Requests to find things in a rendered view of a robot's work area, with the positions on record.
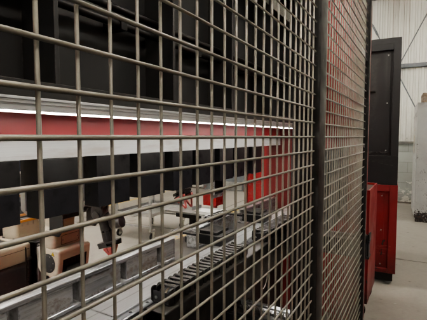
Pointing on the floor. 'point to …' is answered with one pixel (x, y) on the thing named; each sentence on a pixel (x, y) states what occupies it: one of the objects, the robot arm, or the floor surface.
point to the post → (319, 56)
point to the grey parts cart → (146, 214)
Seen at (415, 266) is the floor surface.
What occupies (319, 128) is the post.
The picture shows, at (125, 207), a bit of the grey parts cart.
